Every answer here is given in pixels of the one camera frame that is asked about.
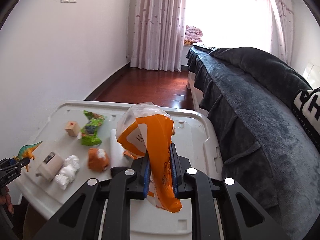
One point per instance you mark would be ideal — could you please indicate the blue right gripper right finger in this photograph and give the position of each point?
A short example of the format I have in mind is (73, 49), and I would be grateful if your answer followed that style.
(174, 168)

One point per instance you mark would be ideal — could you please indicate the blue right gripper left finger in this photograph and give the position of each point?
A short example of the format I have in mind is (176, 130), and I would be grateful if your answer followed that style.
(146, 172)

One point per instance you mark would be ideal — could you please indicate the orange green dinosaur toy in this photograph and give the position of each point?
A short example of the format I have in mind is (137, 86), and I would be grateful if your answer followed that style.
(26, 152)

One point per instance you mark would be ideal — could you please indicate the orange clear plastic bag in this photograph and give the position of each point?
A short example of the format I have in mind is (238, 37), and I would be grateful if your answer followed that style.
(145, 128)

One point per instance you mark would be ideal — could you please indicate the brown cardboard trash box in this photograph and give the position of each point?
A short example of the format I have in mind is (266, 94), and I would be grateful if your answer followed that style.
(33, 222)

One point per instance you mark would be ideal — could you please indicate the person left hand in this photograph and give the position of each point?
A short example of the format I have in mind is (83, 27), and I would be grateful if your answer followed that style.
(6, 199)

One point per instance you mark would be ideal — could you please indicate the white foam sheet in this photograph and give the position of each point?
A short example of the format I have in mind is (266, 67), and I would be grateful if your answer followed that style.
(117, 156)

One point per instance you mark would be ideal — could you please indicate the white paper cup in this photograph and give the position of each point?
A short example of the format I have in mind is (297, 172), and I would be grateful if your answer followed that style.
(51, 165)

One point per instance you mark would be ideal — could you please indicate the orange white plush toy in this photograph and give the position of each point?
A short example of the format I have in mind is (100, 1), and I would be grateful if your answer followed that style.
(98, 160)

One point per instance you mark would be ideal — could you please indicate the green snack wrapper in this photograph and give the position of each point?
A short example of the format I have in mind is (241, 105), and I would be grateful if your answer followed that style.
(89, 133)

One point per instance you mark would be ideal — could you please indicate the grey plastic storage bin lid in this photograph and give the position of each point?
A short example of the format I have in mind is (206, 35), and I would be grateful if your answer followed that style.
(194, 139)

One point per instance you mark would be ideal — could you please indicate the small wooden cube block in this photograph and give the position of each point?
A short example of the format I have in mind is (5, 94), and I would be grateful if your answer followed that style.
(72, 128)

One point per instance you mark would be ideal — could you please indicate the dark grey bed blanket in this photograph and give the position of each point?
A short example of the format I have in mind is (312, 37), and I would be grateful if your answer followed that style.
(248, 94)

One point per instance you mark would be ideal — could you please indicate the pink patterned left curtain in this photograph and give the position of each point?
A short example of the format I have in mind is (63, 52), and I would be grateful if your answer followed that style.
(158, 35)

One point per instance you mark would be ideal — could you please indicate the pink patterned curtain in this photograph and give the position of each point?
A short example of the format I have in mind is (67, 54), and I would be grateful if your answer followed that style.
(283, 14)
(158, 35)

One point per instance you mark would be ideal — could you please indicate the folded pink blanket pile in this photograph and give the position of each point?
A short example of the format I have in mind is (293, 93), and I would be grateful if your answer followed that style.
(192, 35)

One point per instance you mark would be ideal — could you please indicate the black white letter pillow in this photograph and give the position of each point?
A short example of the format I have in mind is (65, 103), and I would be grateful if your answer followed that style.
(306, 108)

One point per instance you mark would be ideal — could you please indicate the pink patterned right curtain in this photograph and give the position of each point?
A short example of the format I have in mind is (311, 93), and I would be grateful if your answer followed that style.
(283, 14)

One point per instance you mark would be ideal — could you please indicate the white bed frame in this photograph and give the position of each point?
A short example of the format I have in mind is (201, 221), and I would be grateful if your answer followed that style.
(196, 94)

